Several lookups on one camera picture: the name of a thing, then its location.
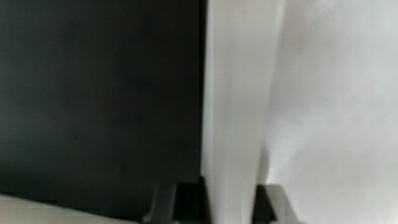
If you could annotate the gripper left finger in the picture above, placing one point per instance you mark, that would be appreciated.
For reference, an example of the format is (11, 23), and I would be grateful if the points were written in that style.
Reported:
(180, 205)

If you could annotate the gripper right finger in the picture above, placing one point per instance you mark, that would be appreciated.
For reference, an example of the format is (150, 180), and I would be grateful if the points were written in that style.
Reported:
(273, 206)

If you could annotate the white desk top tray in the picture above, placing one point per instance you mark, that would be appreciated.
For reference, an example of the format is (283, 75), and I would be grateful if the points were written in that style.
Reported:
(301, 110)

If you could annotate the white front border bar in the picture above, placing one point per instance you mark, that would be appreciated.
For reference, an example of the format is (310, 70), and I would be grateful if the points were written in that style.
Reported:
(26, 212)

